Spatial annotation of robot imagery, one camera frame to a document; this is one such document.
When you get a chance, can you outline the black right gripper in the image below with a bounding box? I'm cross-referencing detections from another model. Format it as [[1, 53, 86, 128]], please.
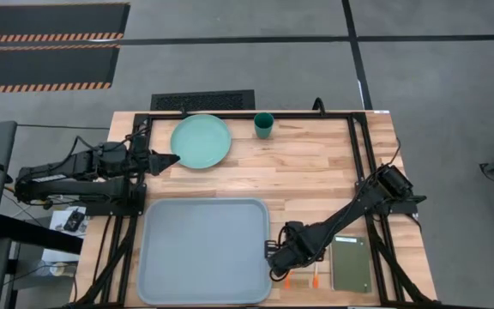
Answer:
[[265, 221, 317, 280]]

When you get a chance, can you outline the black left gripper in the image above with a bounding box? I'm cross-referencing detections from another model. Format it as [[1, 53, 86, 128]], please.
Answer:
[[133, 147, 182, 177]]

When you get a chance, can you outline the mint green plate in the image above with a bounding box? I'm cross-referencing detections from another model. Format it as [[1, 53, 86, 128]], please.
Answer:
[[170, 113, 232, 170]]

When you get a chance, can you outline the teal green cup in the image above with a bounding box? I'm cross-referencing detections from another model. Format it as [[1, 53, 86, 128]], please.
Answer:
[[253, 112, 274, 140]]

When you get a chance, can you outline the grey plastic tray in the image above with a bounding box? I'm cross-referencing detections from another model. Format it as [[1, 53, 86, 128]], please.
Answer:
[[136, 197, 273, 306]]

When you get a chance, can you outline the black textured floor mat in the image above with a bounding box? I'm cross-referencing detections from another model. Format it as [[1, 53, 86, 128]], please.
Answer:
[[150, 88, 256, 112]]

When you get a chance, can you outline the dark green flat board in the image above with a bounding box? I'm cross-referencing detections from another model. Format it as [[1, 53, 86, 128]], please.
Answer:
[[329, 234, 373, 294]]

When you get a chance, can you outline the black handheld controller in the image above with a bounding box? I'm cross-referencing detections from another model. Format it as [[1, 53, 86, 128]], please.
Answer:
[[63, 209, 86, 233]]

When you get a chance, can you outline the white paper sheet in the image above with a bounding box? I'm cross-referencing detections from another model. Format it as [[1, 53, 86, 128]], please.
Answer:
[[40, 205, 88, 264]]

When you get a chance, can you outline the black desk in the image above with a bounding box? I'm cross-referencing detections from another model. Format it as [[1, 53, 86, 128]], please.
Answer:
[[0, 214, 84, 309]]

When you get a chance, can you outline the roll of tape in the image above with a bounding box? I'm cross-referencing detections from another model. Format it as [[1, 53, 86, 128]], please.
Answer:
[[49, 262, 77, 278]]

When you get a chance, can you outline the black hazard-striped floor mat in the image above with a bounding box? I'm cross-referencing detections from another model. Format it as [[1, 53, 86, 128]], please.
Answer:
[[0, 44, 122, 94], [0, 3, 131, 45]]

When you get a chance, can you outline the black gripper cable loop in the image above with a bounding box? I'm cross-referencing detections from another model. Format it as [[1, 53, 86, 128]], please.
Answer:
[[269, 268, 292, 283]]

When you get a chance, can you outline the black aluminium table frame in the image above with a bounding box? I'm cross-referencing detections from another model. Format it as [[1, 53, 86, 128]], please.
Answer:
[[73, 110, 441, 308]]

